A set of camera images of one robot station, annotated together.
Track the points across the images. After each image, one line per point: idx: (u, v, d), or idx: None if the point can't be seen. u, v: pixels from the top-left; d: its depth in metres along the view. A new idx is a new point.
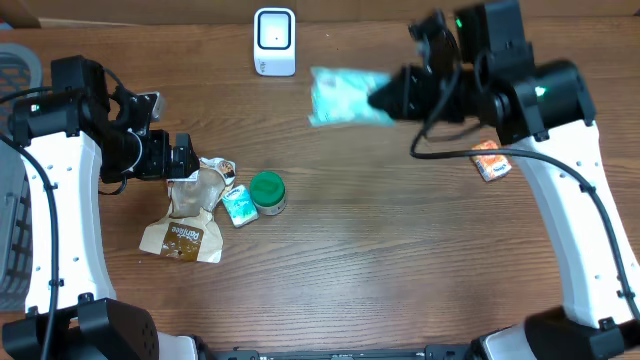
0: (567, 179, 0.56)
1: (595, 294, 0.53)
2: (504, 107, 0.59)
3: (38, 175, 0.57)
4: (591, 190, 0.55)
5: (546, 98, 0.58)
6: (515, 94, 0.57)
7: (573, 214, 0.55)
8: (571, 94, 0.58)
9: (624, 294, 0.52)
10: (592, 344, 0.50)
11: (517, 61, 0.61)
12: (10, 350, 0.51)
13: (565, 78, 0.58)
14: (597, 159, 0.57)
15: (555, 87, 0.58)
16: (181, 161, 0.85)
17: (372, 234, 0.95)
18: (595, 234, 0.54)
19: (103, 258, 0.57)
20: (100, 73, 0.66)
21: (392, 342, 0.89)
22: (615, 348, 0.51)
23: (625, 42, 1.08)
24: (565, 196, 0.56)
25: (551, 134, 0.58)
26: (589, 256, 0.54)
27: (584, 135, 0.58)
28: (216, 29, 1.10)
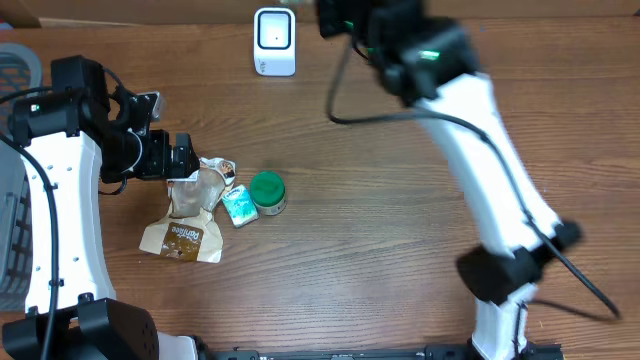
0: (466, 132, 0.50)
1: (504, 230, 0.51)
2: (400, 80, 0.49)
3: (38, 175, 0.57)
4: (486, 138, 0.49)
5: (437, 63, 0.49)
6: (408, 65, 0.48)
7: (476, 164, 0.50)
8: (464, 56, 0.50)
9: (527, 221, 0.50)
10: (509, 266, 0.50)
11: (415, 14, 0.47)
12: (10, 350, 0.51)
13: (453, 36, 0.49)
14: (488, 106, 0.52)
15: (445, 50, 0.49)
16: (181, 161, 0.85)
17: (372, 233, 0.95)
18: (495, 176, 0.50)
19: (103, 257, 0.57)
20: (100, 73, 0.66)
21: (392, 342, 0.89)
22: (528, 269, 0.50)
23: (625, 42, 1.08)
24: (466, 150, 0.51)
25: (444, 96, 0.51)
26: (493, 195, 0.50)
27: (473, 87, 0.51)
28: (215, 29, 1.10)
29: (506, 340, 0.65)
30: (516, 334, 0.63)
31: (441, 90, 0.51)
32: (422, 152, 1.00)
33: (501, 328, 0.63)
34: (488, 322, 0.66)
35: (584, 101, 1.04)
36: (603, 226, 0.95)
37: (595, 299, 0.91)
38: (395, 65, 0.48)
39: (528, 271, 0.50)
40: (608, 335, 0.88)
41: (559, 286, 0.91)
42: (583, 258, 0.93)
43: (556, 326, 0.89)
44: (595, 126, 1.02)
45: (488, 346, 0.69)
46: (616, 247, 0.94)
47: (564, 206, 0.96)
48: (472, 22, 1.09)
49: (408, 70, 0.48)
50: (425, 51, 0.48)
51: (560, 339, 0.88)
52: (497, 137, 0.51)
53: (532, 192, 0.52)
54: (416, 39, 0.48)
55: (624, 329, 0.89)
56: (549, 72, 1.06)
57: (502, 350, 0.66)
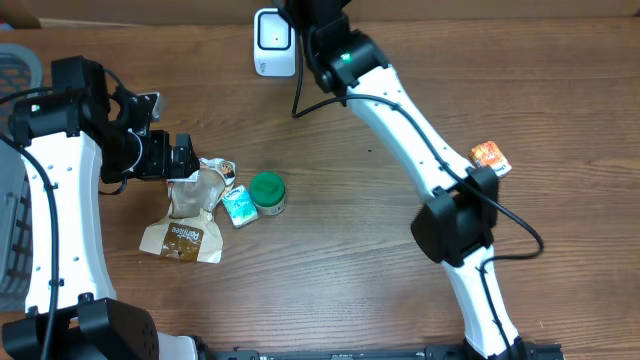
0: (382, 105, 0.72)
1: (425, 174, 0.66)
2: (330, 80, 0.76)
3: (38, 175, 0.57)
4: (396, 107, 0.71)
5: (353, 64, 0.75)
6: (334, 69, 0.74)
7: (393, 128, 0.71)
8: (370, 58, 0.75)
9: (442, 167, 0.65)
10: (429, 204, 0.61)
11: (336, 36, 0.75)
12: (10, 350, 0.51)
13: (362, 48, 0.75)
14: (398, 87, 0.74)
15: (356, 58, 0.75)
16: (181, 161, 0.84)
17: (372, 234, 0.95)
18: (409, 134, 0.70)
19: (103, 257, 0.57)
20: (100, 73, 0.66)
21: (392, 342, 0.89)
22: (448, 204, 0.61)
23: (625, 43, 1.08)
24: (385, 118, 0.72)
25: (361, 82, 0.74)
26: (412, 148, 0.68)
27: (384, 73, 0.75)
28: (216, 30, 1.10)
29: (487, 319, 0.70)
30: (493, 311, 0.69)
31: (359, 78, 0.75)
32: None
33: (476, 303, 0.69)
34: (465, 305, 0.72)
35: (584, 101, 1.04)
36: (603, 226, 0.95)
37: (595, 299, 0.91)
38: (325, 70, 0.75)
39: (446, 208, 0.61)
40: (609, 335, 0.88)
41: (560, 287, 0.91)
42: (583, 258, 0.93)
43: (556, 326, 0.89)
44: (595, 126, 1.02)
45: (476, 336, 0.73)
46: (617, 247, 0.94)
47: (565, 206, 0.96)
48: (472, 23, 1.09)
49: (335, 73, 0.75)
50: (341, 57, 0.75)
51: (560, 339, 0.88)
52: (406, 107, 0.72)
53: (444, 147, 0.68)
54: (337, 53, 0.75)
55: (625, 329, 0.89)
56: (548, 72, 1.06)
57: (485, 333, 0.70)
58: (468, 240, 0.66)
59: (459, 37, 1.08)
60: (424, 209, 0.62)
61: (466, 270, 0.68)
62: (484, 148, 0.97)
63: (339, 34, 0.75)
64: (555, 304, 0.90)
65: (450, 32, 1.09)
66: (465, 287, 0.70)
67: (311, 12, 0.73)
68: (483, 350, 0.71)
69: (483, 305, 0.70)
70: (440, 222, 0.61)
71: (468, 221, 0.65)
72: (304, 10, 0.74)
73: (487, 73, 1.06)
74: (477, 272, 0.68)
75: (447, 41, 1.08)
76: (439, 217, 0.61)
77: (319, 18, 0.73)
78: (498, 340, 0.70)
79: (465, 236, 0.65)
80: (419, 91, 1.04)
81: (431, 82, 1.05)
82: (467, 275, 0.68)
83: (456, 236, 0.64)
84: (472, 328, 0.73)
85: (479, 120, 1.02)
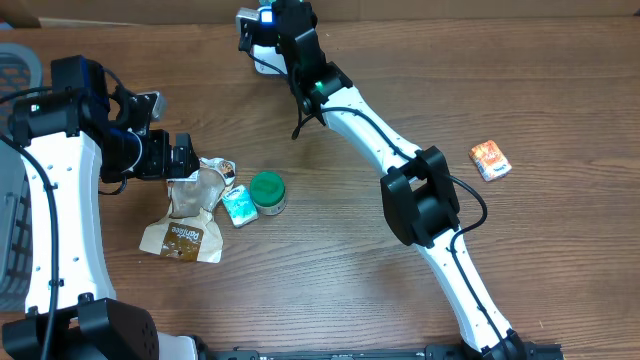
0: (345, 113, 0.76)
1: (383, 162, 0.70)
2: (310, 105, 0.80)
3: (38, 175, 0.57)
4: (356, 112, 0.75)
5: (325, 89, 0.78)
6: (311, 96, 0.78)
7: (356, 128, 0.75)
8: (342, 83, 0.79)
9: (395, 152, 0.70)
10: (382, 180, 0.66)
11: (317, 66, 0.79)
12: (9, 350, 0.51)
13: (335, 77, 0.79)
14: (360, 98, 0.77)
15: (330, 85, 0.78)
16: (181, 161, 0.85)
17: (371, 233, 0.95)
18: (369, 130, 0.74)
19: (103, 258, 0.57)
20: (99, 73, 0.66)
21: (392, 342, 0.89)
22: (402, 178, 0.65)
23: (625, 42, 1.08)
24: (350, 123, 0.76)
25: (329, 99, 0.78)
26: (370, 143, 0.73)
27: (347, 91, 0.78)
28: (215, 29, 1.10)
29: (472, 307, 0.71)
30: (475, 298, 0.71)
31: (328, 96, 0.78)
32: None
33: (456, 290, 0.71)
34: (450, 297, 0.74)
35: (584, 101, 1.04)
36: (603, 226, 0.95)
37: (594, 299, 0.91)
38: (305, 97, 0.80)
39: (400, 182, 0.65)
40: (608, 335, 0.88)
41: (559, 286, 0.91)
42: (584, 258, 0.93)
43: (556, 326, 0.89)
44: (594, 126, 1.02)
45: (469, 332, 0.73)
46: (616, 246, 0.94)
47: (565, 206, 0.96)
48: (472, 22, 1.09)
49: (312, 100, 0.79)
50: (316, 84, 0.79)
51: (560, 340, 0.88)
52: (367, 112, 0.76)
53: (397, 138, 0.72)
54: (315, 79, 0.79)
55: (624, 328, 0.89)
56: (548, 71, 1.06)
57: (473, 323, 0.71)
58: (432, 218, 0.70)
59: (459, 37, 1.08)
60: (381, 187, 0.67)
61: (438, 253, 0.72)
62: (484, 148, 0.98)
63: (319, 65, 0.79)
64: (555, 304, 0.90)
65: (449, 32, 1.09)
66: (444, 273, 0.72)
67: (295, 50, 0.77)
68: (476, 344, 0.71)
69: (463, 291, 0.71)
70: (395, 196, 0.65)
71: (429, 202, 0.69)
72: (290, 49, 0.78)
73: (487, 73, 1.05)
74: (450, 255, 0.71)
75: (447, 41, 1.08)
76: (394, 191, 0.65)
77: (301, 57, 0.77)
78: (488, 329, 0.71)
79: (427, 213, 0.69)
80: (419, 90, 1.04)
81: (432, 81, 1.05)
82: (441, 259, 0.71)
83: (416, 212, 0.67)
84: (463, 323, 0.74)
85: (479, 120, 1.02)
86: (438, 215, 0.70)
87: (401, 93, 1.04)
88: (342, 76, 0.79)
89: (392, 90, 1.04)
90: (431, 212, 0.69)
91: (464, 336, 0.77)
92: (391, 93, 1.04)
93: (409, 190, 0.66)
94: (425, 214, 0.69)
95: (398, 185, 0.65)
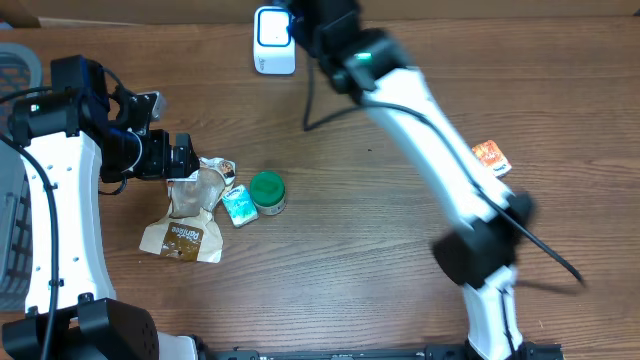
0: (404, 114, 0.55)
1: (459, 201, 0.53)
2: (346, 82, 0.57)
3: (38, 175, 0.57)
4: (422, 117, 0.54)
5: (371, 64, 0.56)
6: (349, 70, 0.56)
7: (425, 149, 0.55)
8: (395, 54, 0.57)
9: (478, 191, 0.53)
10: (466, 235, 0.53)
11: (348, 29, 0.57)
12: (10, 350, 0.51)
13: (384, 42, 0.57)
14: (424, 94, 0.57)
15: (376, 49, 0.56)
16: (181, 161, 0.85)
17: (372, 234, 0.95)
18: (440, 151, 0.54)
19: (103, 257, 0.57)
20: (99, 73, 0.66)
21: (392, 342, 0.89)
22: (490, 235, 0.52)
23: (625, 42, 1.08)
24: (410, 131, 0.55)
25: (380, 87, 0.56)
26: (440, 170, 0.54)
27: (408, 79, 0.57)
28: (215, 29, 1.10)
29: (500, 333, 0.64)
30: (506, 327, 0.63)
31: (377, 81, 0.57)
32: None
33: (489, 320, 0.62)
34: (475, 313, 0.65)
35: (584, 101, 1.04)
36: (603, 226, 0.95)
37: (595, 299, 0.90)
38: (340, 71, 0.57)
39: (487, 240, 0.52)
40: (608, 335, 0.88)
41: (560, 286, 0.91)
42: (584, 258, 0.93)
43: (556, 326, 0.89)
44: (594, 126, 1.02)
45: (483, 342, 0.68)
46: (616, 246, 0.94)
47: (565, 205, 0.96)
48: (471, 22, 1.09)
49: (351, 78, 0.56)
50: (359, 56, 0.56)
51: (560, 340, 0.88)
52: (434, 115, 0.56)
53: (479, 166, 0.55)
54: (353, 47, 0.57)
55: (624, 329, 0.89)
56: (548, 71, 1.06)
57: (498, 344, 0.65)
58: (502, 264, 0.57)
59: (459, 37, 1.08)
60: (461, 237, 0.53)
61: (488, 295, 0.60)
62: (484, 148, 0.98)
63: (355, 25, 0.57)
64: (555, 304, 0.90)
65: (449, 32, 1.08)
66: (483, 307, 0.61)
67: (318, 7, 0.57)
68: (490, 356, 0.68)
69: (497, 322, 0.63)
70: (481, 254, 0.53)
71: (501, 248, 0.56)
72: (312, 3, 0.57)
73: (487, 73, 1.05)
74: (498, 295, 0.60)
75: (446, 41, 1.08)
76: (479, 250, 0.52)
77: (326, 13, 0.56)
78: (504, 349, 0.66)
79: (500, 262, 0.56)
80: None
81: (432, 81, 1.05)
82: (488, 297, 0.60)
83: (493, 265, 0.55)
84: (479, 332, 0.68)
85: (479, 120, 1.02)
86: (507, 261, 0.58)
87: None
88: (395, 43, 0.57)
89: None
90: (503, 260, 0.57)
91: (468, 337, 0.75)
92: None
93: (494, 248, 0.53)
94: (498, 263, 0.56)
95: (484, 243, 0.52)
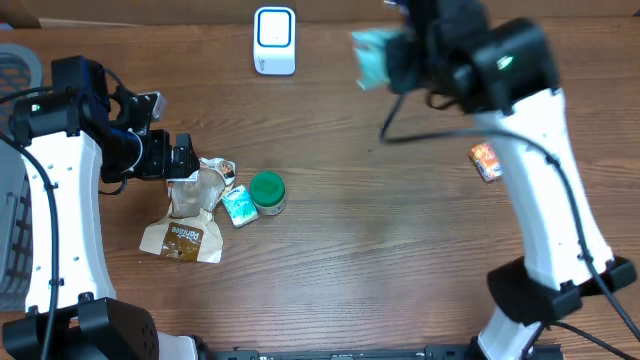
0: (534, 155, 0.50)
1: (556, 262, 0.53)
2: (472, 83, 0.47)
3: (38, 175, 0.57)
4: (555, 165, 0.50)
5: (511, 70, 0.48)
6: (478, 67, 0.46)
7: (538, 188, 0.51)
8: (536, 53, 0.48)
9: (583, 258, 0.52)
10: (553, 305, 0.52)
11: (473, 21, 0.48)
12: (10, 349, 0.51)
13: (528, 38, 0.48)
14: (561, 127, 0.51)
15: (517, 43, 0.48)
16: (181, 161, 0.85)
17: (371, 234, 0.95)
18: (559, 204, 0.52)
19: (103, 257, 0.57)
20: (100, 73, 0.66)
21: (392, 342, 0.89)
22: (573, 301, 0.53)
23: (624, 42, 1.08)
24: (532, 173, 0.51)
25: (515, 110, 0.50)
26: (552, 227, 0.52)
27: (549, 103, 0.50)
28: (215, 30, 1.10)
29: (516, 349, 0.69)
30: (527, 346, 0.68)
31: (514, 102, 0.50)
32: (422, 152, 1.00)
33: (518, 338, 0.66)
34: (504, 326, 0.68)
35: (584, 101, 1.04)
36: (602, 227, 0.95)
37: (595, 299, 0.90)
38: (463, 67, 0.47)
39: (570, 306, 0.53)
40: (608, 335, 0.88)
41: None
42: None
43: (556, 326, 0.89)
44: (594, 126, 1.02)
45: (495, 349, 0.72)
46: (616, 246, 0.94)
47: None
48: None
49: (477, 71, 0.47)
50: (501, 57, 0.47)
51: (560, 340, 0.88)
52: (565, 158, 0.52)
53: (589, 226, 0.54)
54: (485, 42, 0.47)
55: (624, 328, 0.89)
56: None
57: (512, 357, 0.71)
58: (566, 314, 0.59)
59: None
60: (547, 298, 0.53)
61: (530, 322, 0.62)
62: (484, 148, 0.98)
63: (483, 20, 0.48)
64: None
65: None
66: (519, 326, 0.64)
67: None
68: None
69: (521, 341, 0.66)
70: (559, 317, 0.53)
71: None
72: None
73: None
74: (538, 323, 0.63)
75: None
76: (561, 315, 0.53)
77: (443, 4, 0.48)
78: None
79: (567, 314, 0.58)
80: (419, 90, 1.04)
81: None
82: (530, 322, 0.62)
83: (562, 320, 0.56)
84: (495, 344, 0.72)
85: None
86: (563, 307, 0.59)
87: None
88: (540, 40, 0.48)
89: None
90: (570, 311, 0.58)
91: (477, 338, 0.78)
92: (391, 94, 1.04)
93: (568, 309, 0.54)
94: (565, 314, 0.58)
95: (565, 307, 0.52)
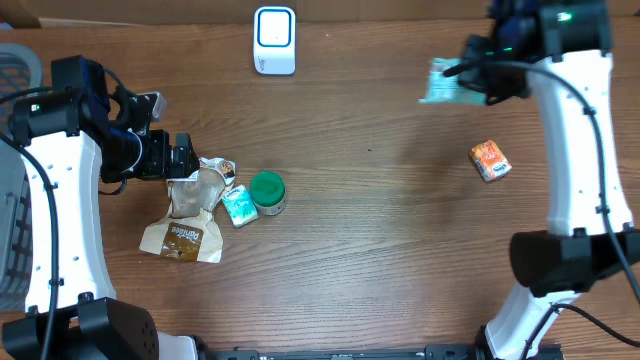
0: (573, 100, 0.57)
1: (575, 206, 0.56)
2: (529, 33, 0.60)
3: (38, 175, 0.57)
4: (590, 113, 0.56)
5: (570, 27, 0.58)
6: (541, 21, 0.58)
7: (571, 132, 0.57)
8: (597, 22, 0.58)
9: (601, 210, 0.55)
10: (561, 245, 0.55)
11: None
12: (10, 349, 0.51)
13: (591, 9, 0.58)
14: (604, 88, 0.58)
15: (581, 10, 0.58)
16: (181, 161, 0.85)
17: (371, 234, 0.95)
18: (587, 151, 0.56)
19: (103, 257, 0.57)
20: (100, 73, 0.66)
21: (391, 342, 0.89)
22: (581, 250, 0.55)
23: (625, 43, 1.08)
24: (567, 116, 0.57)
25: (564, 59, 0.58)
26: (577, 170, 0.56)
27: (596, 63, 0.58)
28: (215, 30, 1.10)
29: (520, 339, 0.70)
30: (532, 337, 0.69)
31: (563, 54, 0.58)
32: (422, 152, 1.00)
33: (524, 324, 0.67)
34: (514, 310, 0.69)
35: None
36: None
37: (595, 299, 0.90)
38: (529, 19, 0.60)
39: (577, 255, 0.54)
40: (608, 335, 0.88)
41: None
42: None
43: (556, 326, 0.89)
44: None
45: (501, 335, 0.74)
46: None
47: None
48: (472, 22, 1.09)
49: (538, 21, 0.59)
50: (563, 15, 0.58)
51: (561, 340, 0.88)
52: (601, 113, 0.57)
53: (615, 186, 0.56)
54: (558, 5, 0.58)
55: (624, 329, 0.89)
56: None
57: (514, 349, 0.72)
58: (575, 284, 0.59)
59: (459, 37, 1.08)
60: (555, 243, 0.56)
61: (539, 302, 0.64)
62: (484, 148, 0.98)
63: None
64: None
65: (449, 32, 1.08)
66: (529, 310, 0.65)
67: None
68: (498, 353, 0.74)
69: (526, 331, 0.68)
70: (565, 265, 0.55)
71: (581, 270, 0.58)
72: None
73: None
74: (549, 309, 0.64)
75: (446, 41, 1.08)
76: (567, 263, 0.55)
77: None
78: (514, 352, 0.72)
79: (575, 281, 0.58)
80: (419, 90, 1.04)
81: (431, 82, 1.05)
82: (538, 305, 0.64)
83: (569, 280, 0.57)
84: (503, 329, 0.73)
85: (479, 120, 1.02)
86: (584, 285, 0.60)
87: (401, 94, 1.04)
88: (602, 14, 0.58)
89: (392, 91, 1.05)
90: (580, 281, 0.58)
91: (486, 326, 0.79)
92: (392, 94, 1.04)
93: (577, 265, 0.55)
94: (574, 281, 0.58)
95: (573, 256, 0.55)
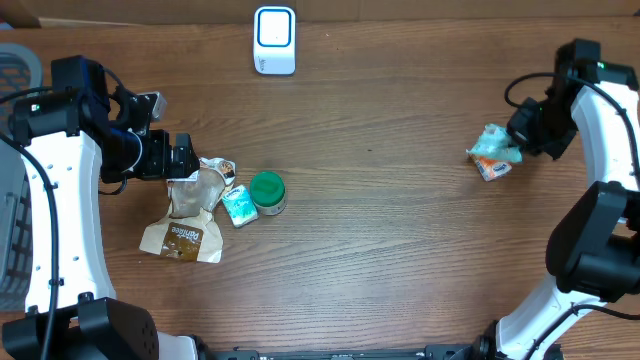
0: (608, 107, 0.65)
1: (612, 171, 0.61)
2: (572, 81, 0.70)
3: (38, 175, 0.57)
4: (623, 112, 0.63)
5: (606, 74, 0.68)
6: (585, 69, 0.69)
7: (606, 125, 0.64)
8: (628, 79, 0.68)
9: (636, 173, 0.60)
10: (597, 185, 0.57)
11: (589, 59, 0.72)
12: (10, 349, 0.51)
13: (623, 73, 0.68)
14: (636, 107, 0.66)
15: (616, 69, 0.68)
16: (181, 161, 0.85)
17: (371, 234, 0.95)
18: (621, 137, 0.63)
19: (103, 257, 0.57)
20: (100, 73, 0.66)
21: (392, 342, 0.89)
22: (616, 198, 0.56)
23: (626, 43, 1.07)
24: (603, 117, 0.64)
25: (602, 84, 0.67)
26: (612, 147, 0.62)
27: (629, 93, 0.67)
28: (215, 29, 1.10)
29: (530, 337, 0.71)
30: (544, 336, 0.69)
31: (601, 82, 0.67)
32: (422, 152, 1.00)
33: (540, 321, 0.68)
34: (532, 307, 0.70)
35: None
36: None
37: None
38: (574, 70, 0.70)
39: (613, 203, 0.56)
40: (608, 335, 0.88)
41: None
42: None
43: None
44: None
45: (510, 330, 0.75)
46: None
47: (565, 206, 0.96)
48: (471, 22, 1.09)
49: (582, 72, 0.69)
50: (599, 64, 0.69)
51: (561, 340, 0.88)
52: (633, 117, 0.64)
53: None
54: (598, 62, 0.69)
55: (625, 329, 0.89)
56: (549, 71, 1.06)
57: (518, 346, 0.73)
58: (603, 272, 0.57)
59: (459, 37, 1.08)
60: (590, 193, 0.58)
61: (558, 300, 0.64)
62: None
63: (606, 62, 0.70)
64: None
65: (449, 32, 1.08)
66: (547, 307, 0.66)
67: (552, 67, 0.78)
68: (504, 347, 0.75)
69: (539, 328, 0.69)
70: (599, 211, 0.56)
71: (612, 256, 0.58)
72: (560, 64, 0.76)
73: (487, 73, 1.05)
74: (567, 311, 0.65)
75: (446, 41, 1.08)
76: (602, 207, 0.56)
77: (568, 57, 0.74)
78: (520, 348, 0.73)
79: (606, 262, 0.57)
80: (419, 90, 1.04)
81: (431, 82, 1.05)
82: (558, 302, 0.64)
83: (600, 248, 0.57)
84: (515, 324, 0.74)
85: (478, 120, 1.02)
86: (618, 276, 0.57)
87: (401, 94, 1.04)
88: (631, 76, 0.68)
89: (392, 91, 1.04)
90: (612, 267, 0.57)
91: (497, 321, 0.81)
92: (392, 93, 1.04)
93: (610, 219, 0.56)
94: (605, 263, 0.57)
95: (607, 199, 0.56)
